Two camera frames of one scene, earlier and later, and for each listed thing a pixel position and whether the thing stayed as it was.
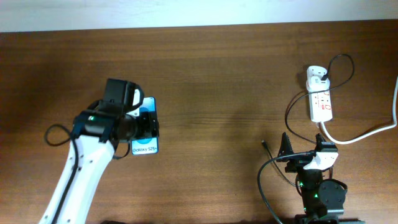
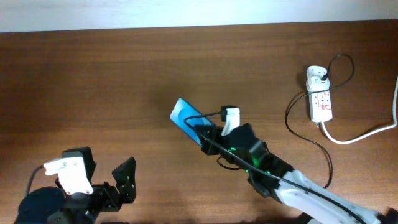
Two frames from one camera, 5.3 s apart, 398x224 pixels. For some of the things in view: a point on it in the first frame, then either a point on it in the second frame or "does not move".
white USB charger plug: x=315 y=84 does not move
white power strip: x=320 y=102 does not move
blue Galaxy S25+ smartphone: x=147 y=145 to x=182 y=110
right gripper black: x=300 y=160 to x=213 y=140
